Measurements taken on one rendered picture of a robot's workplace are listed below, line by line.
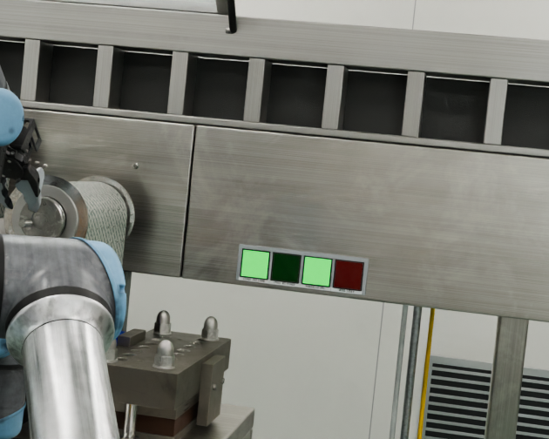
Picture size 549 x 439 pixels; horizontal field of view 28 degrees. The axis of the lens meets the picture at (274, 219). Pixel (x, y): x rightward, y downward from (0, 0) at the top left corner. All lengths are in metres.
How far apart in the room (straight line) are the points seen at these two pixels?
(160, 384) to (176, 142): 0.55
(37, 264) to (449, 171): 1.04
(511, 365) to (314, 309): 2.29
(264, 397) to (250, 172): 2.53
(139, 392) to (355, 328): 2.71
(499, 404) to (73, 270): 1.24
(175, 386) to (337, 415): 2.77
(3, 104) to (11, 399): 0.43
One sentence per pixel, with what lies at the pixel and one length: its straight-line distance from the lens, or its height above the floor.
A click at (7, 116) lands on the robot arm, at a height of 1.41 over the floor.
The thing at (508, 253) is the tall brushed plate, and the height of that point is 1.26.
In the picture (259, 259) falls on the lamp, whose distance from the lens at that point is 2.09.
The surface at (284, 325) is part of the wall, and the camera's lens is 4.48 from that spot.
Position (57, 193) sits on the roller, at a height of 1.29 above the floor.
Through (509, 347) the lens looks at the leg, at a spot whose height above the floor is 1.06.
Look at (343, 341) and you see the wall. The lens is 4.46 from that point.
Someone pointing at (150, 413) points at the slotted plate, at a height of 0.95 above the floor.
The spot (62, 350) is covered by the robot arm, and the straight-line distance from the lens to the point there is 1.13.
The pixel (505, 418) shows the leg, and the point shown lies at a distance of 2.26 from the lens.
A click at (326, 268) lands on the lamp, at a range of 2.07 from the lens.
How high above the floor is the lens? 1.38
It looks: 3 degrees down
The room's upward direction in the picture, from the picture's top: 6 degrees clockwise
